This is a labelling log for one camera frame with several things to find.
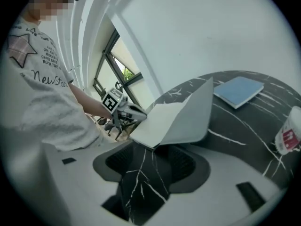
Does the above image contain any person's left forearm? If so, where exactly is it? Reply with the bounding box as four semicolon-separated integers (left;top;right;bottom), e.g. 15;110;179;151
69;82;111;120

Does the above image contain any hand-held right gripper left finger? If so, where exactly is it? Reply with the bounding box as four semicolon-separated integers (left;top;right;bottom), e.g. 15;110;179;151
42;139;135;221

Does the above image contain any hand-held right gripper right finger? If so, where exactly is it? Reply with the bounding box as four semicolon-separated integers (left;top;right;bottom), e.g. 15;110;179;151
162;143;286;215

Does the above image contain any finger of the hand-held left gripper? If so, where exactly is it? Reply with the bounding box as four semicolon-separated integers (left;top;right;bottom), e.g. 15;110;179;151
127;104;148;122

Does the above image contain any person's white printed shirt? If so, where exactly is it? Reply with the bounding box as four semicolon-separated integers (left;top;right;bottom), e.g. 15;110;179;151
1;15;101;153

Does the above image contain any black office chair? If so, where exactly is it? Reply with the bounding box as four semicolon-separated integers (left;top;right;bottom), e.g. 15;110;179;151
96;115;142;141

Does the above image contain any white cup with red label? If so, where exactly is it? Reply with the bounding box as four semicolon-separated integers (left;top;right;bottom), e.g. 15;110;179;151
274;105;301;155

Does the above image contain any dark framed window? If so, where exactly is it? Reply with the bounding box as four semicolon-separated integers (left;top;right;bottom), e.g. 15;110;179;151
92;28;144;105

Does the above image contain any person's head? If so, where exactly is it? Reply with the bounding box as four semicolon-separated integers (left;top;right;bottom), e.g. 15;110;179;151
27;0;75;22

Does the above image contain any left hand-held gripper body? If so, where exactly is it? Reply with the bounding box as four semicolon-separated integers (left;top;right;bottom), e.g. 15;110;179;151
101;87;129;127

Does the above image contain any blue closed book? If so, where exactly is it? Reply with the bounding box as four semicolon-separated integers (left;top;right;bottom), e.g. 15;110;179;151
213;76;265;110

